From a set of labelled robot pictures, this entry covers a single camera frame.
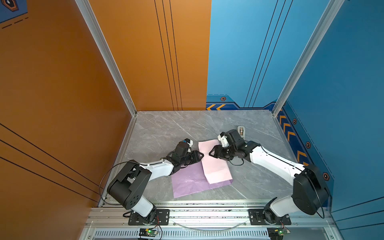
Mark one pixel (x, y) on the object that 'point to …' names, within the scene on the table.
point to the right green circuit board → (276, 233)
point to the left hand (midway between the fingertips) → (203, 155)
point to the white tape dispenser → (241, 131)
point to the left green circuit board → (147, 232)
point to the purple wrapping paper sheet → (209, 172)
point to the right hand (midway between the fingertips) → (210, 155)
